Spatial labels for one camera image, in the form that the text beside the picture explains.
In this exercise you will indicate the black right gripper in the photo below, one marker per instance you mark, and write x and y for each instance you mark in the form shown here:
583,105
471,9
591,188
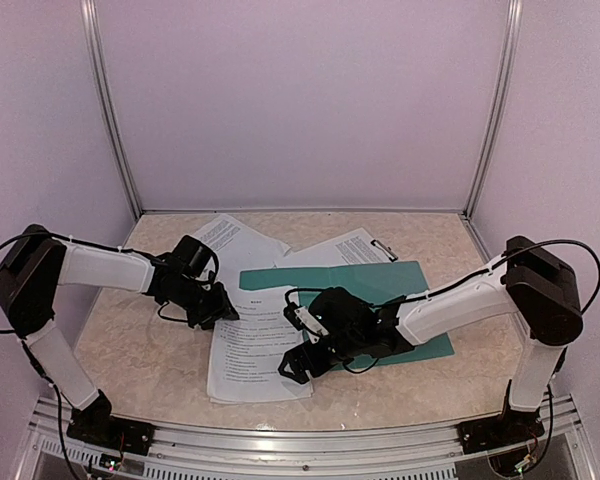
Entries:
293,356

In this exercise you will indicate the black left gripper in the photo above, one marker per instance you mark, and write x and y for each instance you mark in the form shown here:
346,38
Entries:
222,308

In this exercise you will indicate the paper sheets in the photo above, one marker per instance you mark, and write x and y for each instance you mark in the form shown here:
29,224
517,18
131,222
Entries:
245,353

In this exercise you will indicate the printed paper sheet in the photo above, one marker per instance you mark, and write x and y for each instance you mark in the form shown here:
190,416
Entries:
240,247
353,248

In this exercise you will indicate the silver clipboard clip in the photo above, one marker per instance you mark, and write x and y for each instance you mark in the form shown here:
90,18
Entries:
382,249

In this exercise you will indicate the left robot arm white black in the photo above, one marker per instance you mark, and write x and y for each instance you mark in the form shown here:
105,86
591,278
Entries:
38,263

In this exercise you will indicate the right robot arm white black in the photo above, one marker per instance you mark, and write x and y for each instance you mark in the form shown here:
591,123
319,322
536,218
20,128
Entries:
525,280

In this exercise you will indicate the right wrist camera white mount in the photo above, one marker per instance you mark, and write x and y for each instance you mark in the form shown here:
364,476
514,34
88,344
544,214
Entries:
302,320

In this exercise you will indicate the front aluminium rail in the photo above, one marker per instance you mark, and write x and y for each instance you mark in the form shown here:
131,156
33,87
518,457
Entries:
432,451

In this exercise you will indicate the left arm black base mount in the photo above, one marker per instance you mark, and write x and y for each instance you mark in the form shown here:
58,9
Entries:
96,425

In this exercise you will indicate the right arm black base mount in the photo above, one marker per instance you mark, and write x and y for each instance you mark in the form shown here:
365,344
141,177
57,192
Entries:
506,428

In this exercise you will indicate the left aluminium frame post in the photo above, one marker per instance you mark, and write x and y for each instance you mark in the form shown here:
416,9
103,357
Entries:
95,50

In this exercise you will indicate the aluminium frame post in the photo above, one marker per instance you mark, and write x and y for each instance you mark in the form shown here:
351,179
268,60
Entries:
95,50
498,106

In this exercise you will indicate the right aluminium frame post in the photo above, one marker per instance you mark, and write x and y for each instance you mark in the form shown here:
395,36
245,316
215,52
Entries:
498,106

